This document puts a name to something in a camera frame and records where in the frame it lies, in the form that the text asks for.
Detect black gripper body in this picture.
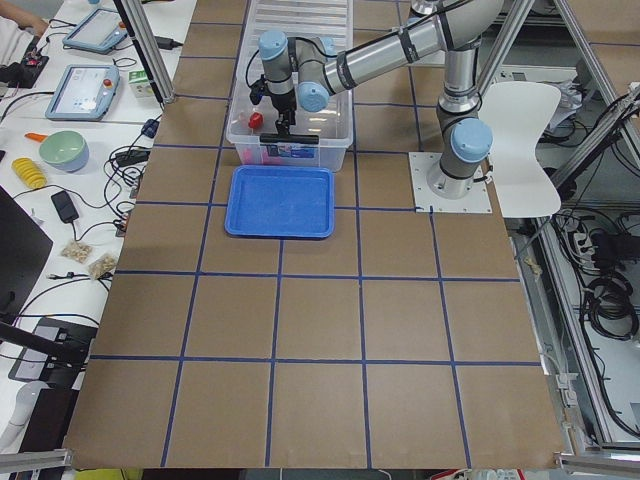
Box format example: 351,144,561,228
249,75,297,125

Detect red block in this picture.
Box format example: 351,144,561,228
247,112,264,130

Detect clear plastic box lid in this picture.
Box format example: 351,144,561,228
248,0,353,38

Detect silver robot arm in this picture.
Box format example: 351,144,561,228
249,0,503,200

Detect clear plastic storage box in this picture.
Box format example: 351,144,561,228
226,1,353,172

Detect blue plastic tray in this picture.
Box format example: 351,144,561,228
225,165,335,239

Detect green white carton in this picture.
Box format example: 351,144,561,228
127,70,155,98

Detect teach pendant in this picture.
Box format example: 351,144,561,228
45,64,120,121
62,8,128,54

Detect green bowl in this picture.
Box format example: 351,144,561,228
39,130,89,173

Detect white chair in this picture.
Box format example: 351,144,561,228
479,81,561,218

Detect black power adapter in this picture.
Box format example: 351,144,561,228
51,191,79,224

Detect toy carrot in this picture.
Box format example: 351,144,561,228
25,132,47,143

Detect yellow toy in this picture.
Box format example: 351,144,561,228
11,157,47,190

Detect black box latch handle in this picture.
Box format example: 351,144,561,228
259,133,319,145

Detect aluminium frame post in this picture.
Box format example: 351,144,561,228
113,0,175,105

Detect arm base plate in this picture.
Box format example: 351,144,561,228
408,152,492,214

